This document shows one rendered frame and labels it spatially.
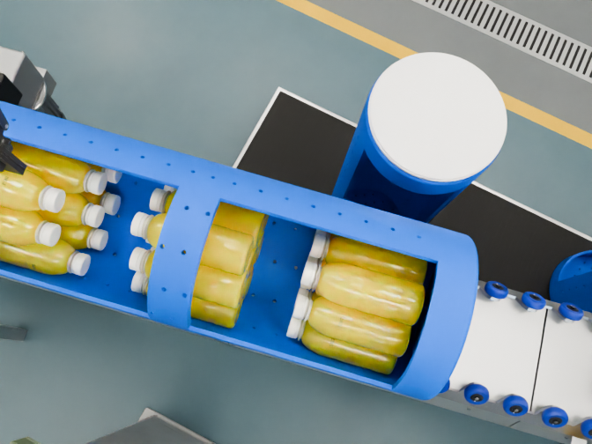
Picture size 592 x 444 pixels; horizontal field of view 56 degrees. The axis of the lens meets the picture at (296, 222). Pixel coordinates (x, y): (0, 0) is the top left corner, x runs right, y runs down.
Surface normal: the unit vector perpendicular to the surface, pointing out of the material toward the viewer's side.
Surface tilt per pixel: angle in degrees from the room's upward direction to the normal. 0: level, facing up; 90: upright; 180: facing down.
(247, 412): 0
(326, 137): 0
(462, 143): 0
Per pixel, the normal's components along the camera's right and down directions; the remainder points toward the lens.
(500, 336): 0.05, -0.25
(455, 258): 0.17, -0.65
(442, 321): -0.01, -0.04
